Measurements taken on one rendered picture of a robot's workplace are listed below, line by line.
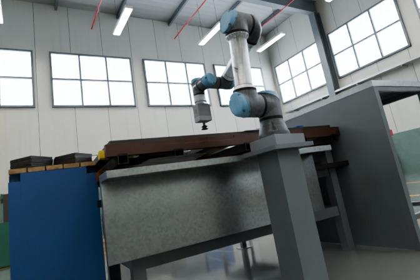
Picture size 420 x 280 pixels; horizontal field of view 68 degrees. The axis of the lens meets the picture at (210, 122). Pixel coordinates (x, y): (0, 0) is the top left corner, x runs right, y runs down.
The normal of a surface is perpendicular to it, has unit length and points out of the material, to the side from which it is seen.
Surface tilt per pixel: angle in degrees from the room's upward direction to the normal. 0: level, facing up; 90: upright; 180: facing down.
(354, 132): 90
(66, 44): 90
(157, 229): 90
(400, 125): 90
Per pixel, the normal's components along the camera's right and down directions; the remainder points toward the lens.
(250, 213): 0.45, -0.26
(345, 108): -0.87, 0.04
